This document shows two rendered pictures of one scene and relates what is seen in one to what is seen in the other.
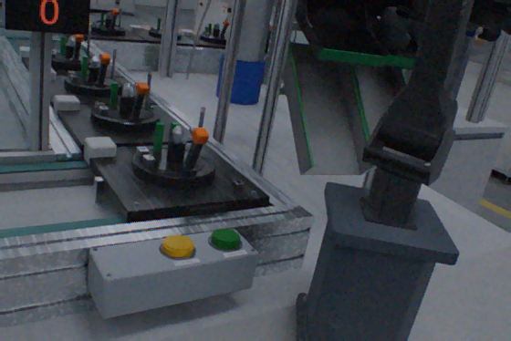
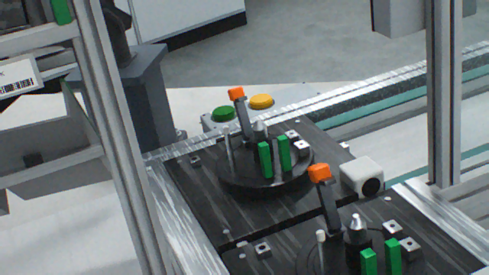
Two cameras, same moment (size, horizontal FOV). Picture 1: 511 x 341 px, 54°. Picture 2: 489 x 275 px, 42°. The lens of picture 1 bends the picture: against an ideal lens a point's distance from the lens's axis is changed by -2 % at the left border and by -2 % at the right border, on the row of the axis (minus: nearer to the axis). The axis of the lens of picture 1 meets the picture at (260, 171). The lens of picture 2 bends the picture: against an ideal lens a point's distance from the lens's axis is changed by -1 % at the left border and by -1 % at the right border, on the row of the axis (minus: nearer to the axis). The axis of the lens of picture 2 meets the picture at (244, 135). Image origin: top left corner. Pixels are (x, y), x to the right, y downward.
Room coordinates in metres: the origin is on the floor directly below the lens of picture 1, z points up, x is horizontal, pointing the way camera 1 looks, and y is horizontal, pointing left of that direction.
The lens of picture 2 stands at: (1.51, 0.37, 1.45)
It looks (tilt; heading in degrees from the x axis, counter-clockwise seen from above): 29 degrees down; 199
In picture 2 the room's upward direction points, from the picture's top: 10 degrees counter-clockwise
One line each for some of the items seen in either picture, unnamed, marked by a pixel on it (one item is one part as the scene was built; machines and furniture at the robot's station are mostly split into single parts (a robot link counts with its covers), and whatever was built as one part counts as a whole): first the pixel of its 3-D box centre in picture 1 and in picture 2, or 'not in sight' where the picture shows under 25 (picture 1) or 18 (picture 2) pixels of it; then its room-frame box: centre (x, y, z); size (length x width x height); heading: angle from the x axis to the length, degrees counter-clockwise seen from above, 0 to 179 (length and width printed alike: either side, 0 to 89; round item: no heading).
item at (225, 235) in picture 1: (224, 241); (224, 114); (0.60, 0.03, 0.96); 0.04 x 0.04 x 0.02
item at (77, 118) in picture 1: (127, 101); (358, 244); (0.99, 0.29, 1.01); 0.24 x 0.24 x 0.13; 36
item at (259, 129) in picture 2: (178, 133); (259, 128); (0.78, 0.14, 1.04); 0.02 x 0.02 x 0.03
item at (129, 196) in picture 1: (172, 176); (267, 175); (0.78, 0.14, 0.96); 0.24 x 0.24 x 0.02; 36
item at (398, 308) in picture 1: (366, 281); (129, 111); (0.57, -0.16, 0.96); 0.15 x 0.15 x 0.20; 1
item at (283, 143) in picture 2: (159, 137); (284, 153); (0.81, 0.18, 1.01); 0.01 x 0.01 x 0.05; 36
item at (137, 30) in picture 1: (165, 26); not in sight; (2.17, 0.51, 1.01); 0.24 x 0.24 x 0.13; 36
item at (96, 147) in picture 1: (99, 151); (361, 179); (0.80, 0.28, 0.97); 0.05 x 0.05 x 0.04; 36
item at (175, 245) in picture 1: (177, 248); (260, 103); (0.56, 0.08, 0.96); 0.04 x 0.04 x 0.02
